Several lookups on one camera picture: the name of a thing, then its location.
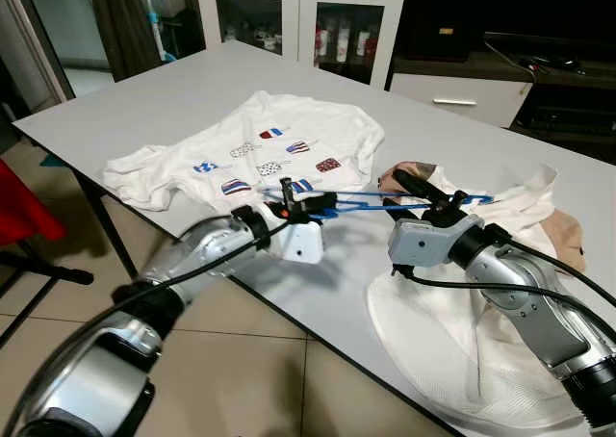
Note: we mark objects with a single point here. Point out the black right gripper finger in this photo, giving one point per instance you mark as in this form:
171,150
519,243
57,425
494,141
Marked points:
416,198
423,187

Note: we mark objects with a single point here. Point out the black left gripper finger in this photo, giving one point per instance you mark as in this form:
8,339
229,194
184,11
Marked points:
318,200
320,214

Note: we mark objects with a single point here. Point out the blue plastic hanger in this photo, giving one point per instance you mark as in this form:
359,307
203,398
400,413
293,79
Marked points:
375,207

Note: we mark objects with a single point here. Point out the white bag print t-shirt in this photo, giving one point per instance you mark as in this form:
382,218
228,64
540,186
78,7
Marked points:
192,148

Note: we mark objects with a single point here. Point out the white button shirt plaid cuffs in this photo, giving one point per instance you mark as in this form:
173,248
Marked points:
452,350

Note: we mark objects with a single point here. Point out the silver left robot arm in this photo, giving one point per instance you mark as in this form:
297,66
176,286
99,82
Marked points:
197,244

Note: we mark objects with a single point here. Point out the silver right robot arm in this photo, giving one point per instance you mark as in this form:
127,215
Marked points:
539,302

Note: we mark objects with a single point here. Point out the white drawer unit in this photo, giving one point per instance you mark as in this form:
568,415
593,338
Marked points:
500,110

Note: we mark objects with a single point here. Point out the black media console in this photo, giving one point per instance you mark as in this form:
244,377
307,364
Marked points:
568,119

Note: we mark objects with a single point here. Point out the white glass door cabinet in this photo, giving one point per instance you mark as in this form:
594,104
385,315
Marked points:
294,23

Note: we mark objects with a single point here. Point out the black table leg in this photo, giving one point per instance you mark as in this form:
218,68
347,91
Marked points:
101,220

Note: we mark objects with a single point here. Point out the dark curtain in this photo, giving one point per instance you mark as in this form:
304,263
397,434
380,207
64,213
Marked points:
125,23

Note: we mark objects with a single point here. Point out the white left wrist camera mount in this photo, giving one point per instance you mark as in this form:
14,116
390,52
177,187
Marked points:
303,244

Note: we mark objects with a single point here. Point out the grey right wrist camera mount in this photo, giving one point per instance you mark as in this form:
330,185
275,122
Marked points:
423,244

